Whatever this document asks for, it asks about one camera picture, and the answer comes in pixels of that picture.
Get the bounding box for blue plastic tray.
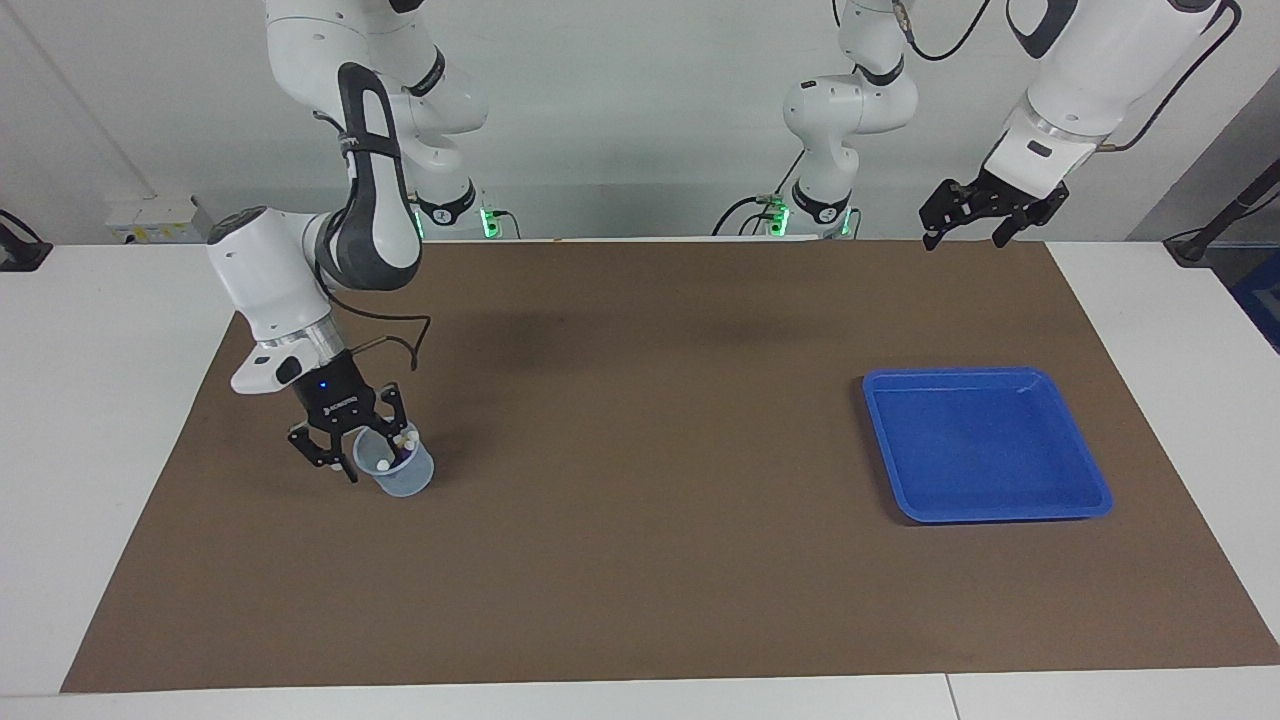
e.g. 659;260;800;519
862;366;1114;524

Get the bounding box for black table clamp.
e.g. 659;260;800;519
0;208;53;273

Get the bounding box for blue box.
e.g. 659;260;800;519
1228;250;1280;353

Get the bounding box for translucent plastic cup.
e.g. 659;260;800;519
352;417;436;498

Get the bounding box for black stand pole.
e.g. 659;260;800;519
1165;155;1280;266

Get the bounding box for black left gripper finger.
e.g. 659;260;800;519
992;190;1067;249
919;180;977;252

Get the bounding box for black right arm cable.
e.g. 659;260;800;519
328;290;433;373

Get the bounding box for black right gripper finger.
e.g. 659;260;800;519
288;420;360;485
378;383;413;447

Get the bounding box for brown table mat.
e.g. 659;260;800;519
60;238;1280;694

